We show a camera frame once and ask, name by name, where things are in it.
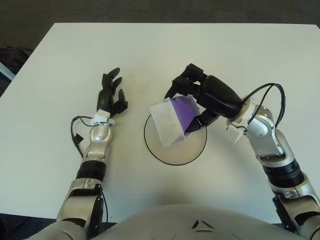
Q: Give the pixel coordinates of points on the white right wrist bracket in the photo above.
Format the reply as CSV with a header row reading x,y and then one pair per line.
x,y
243,112

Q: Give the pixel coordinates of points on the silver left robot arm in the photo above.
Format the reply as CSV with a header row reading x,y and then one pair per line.
x,y
98,140

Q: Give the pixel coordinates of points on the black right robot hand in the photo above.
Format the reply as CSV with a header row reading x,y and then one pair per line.
x,y
217,97

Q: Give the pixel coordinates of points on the grey robot torso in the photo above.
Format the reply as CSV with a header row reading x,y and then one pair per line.
x,y
175,222

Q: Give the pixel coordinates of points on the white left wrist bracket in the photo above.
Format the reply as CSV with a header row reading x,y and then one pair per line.
x,y
101,116

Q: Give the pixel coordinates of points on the black bag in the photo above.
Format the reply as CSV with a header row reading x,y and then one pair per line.
x,y
13,57

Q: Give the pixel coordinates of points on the purple tissue paper pack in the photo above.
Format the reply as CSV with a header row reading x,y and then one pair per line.
x,y
165,120

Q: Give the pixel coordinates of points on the white plate with black rim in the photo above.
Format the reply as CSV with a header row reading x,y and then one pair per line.
x,y
185,152

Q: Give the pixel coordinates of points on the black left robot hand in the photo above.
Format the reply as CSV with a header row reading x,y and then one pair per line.
x,y
105,101

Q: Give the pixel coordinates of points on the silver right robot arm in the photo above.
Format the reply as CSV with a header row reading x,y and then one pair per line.
x,y
265,130

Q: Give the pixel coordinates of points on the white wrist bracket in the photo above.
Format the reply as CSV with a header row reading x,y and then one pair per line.
x,y
101,116
243,112

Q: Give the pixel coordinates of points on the white flat strip object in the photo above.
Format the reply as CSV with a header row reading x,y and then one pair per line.
x,y
6,71

